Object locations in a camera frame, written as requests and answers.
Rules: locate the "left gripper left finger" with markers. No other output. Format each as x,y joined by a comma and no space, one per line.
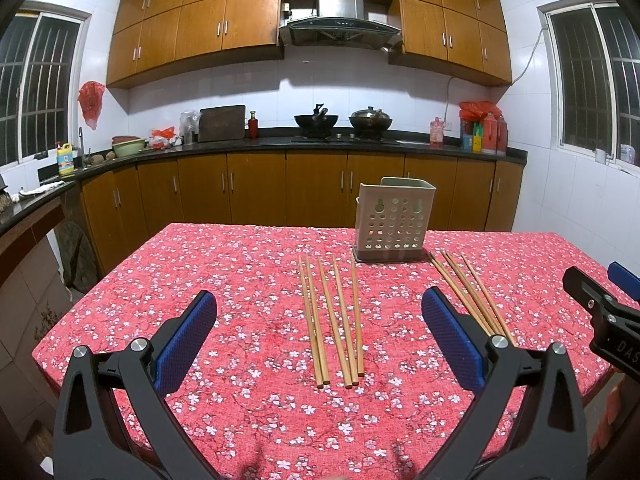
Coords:
113,421

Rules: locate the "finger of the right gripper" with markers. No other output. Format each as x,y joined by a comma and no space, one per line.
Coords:
615,326
625,280

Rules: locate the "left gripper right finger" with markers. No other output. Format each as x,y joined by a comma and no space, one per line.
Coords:
548,438

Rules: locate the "right hand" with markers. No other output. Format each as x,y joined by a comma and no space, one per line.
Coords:
603,434

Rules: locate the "red floral tablecloth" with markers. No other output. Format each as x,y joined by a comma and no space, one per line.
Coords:
249,402

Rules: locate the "red containers with bag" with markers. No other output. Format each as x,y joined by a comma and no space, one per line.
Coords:
483,128

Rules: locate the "wooden lower cabinets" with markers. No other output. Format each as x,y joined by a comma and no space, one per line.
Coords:
126,206

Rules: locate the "wooden cabinets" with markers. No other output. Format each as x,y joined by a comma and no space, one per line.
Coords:
154,39
126,206

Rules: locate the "right barred window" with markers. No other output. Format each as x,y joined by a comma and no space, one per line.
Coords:
596,55

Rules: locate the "barred window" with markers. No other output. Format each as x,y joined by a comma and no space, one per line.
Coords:
596,55
37,55

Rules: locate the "beige perforated utensil holder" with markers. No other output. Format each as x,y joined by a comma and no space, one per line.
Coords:
392,219

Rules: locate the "pink bottle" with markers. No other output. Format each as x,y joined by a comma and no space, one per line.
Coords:
437,133

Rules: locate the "yellow detergent bottle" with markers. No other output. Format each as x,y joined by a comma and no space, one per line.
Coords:
65,159

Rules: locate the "green bowl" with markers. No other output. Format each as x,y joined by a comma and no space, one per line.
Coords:
124,146

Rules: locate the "orange plastic bag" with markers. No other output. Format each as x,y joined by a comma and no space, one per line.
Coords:
159,139

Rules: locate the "black wok with lid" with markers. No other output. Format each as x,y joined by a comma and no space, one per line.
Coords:
370,123

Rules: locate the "dark cutting board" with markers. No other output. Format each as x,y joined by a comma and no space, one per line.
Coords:
222,123

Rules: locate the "red hanging plastic bag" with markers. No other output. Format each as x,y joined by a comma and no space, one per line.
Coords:
90,99

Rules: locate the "red sauce bottle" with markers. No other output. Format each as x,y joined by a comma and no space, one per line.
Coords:
252,126

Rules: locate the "black wok with utensil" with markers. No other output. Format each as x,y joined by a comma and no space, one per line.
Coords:
318,124

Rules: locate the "left barred window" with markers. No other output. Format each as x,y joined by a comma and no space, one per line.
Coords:
37,55

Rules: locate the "steel range hood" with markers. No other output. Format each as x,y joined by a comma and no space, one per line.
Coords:
366,24

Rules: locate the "wooden upper cabinets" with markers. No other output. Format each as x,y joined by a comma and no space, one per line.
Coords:
154,39

